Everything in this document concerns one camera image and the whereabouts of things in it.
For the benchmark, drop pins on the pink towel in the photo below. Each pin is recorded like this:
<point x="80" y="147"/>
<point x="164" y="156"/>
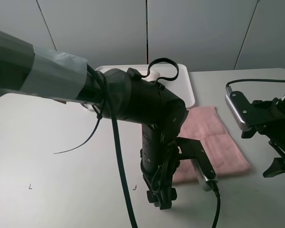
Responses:
<point x="204" y="124"/>

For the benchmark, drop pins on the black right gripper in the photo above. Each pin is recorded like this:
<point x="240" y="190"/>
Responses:
<point x="269" y="120"/>

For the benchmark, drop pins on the white rectangular plastic tray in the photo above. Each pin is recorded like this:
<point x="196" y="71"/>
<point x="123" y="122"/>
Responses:
<point x="180" y="87"/>

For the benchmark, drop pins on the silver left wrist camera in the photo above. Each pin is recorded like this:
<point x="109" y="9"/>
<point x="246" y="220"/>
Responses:
<point x="193" y="150"/>

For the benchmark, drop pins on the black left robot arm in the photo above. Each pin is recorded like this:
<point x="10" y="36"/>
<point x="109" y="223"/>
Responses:
<point x="115" y="94"/>

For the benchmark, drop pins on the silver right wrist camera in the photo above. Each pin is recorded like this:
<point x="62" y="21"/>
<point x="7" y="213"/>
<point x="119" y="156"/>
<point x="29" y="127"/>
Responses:
<point x="241" y="109"/>

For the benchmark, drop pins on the cream white towel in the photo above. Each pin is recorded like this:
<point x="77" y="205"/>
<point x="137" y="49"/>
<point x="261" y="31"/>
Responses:
<point x="152" y="76"/>

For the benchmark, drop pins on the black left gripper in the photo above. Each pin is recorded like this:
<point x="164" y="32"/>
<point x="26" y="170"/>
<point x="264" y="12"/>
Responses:
<point x="160" y="191"/>

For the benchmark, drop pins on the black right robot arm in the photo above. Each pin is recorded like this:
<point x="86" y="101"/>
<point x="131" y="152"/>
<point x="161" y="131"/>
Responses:
<point x="268" y="118"/>

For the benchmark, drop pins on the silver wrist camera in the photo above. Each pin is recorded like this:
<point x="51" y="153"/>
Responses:
<point x="193" y="150"/>
<point x="241" y="109"/>

